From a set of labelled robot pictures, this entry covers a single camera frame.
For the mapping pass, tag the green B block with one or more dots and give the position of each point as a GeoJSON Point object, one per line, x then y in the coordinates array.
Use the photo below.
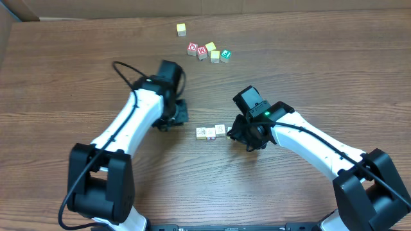
{"type": "Point", "coordinates": [228, 130]}

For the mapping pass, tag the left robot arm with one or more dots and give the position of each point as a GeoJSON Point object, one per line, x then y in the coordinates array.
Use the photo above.
{"type": "Point", "coordinates": [100, 185]}

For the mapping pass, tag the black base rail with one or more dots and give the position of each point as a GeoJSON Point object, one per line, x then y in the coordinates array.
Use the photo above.
{"type": "Point", "coordinates": [287, 227]}

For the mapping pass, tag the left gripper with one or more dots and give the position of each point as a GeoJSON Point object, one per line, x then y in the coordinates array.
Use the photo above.
{"type": "Point", "coordinates": [180, 115]}

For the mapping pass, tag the yellow block lower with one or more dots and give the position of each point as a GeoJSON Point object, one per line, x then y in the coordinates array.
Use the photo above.
{"type": "Point", "coordinates": [214, 56]}

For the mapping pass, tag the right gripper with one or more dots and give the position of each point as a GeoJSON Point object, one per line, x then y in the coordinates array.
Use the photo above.
{"type": "Point", "coordinates": [237, 133]}

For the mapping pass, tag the far yellow block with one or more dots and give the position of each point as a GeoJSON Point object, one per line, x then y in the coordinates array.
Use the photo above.
{"type": "Point", "coordinates": [181, 30]}

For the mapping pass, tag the green E block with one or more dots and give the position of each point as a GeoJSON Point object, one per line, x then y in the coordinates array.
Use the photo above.
{"type": "Point", "coordinates": [225, 56]}

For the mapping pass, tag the red W block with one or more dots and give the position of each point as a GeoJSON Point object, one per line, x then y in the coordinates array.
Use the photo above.
{"type": "Point", "coordinates": [202, 52]}

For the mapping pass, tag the red O block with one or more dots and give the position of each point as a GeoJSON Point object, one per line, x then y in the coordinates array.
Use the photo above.
{"type": "Point", "coordinates": [192, 49]}

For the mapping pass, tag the cardboard box edge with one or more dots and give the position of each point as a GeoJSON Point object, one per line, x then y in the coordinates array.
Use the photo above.
{"type": "Point", "coordinates": [33, 10]}

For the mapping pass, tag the white number block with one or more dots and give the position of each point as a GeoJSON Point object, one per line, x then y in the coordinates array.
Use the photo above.
{"type": "Point", "coordinates": [210, 133]}

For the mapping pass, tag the yellow block upper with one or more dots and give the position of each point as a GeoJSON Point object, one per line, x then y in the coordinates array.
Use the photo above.
{"type": "Point", "coordinates": [210, 47]}

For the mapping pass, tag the white block yellow side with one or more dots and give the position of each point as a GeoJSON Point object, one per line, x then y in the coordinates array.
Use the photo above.
{"type": "Point", "coordinates": [201, 133]}

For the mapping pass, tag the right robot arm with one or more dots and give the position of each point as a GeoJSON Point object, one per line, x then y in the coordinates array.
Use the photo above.
{"type": "Point", "coordinates": [369, 191]}

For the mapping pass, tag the white block red side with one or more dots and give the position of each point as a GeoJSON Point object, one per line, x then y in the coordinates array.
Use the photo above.
{"type": "Point", "coordinates": [220, 130]}

